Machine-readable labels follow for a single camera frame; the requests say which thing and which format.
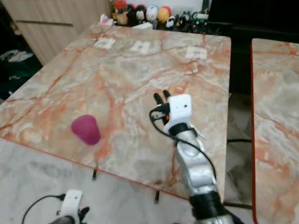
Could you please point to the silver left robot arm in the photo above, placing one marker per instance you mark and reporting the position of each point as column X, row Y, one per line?
column 63, row 220

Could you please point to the black table leg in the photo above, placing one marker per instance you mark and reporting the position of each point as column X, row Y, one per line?
column 95, row 174
column 158, row 196

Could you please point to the green white toy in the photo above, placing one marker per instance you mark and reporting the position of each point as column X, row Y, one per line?
column 201, row 22

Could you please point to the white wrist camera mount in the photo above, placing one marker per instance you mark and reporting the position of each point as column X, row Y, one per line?
column 180, row 109
column 72, row 201

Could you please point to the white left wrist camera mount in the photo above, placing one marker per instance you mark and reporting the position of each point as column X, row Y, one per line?
column 72, row 201

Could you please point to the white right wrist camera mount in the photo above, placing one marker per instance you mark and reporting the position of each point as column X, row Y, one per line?
column 180, row 109

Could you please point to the small white box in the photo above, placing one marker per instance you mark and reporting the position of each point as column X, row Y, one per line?
column 142, row 25

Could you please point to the black white figurine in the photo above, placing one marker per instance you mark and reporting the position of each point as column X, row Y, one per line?
column 183, row 21

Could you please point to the red capped figurine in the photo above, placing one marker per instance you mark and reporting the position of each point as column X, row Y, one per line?
column 120, row 11

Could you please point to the marble side table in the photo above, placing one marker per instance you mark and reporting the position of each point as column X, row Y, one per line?
column 278, row 121

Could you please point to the magenta plastic cup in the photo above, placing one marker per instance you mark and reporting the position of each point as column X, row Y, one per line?
column 86, row 129

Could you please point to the light wooden cabinet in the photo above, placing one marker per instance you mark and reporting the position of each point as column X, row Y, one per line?
column 60, row 23

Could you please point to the pink white tissue pack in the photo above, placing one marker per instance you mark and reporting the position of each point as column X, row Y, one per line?
column 105, row 19

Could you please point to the yellow orange figurine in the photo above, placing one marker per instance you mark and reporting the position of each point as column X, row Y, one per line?
column 164, row 14

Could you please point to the white blue egg figurine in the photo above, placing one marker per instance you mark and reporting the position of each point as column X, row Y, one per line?
column 152, row 13

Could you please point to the black round figurine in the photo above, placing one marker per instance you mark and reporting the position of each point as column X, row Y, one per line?
column 136, row 15

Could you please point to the white paper card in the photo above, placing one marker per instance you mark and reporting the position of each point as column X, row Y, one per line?
column 196, row 52

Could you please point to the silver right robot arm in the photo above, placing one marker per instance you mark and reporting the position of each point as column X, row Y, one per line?
column 198, row 170

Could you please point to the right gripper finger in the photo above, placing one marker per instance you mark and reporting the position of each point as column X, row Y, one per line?
column 157, row 99
column 167, row 95

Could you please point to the dark green printed bag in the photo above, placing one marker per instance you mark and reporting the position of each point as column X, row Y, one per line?
column 21, row 67

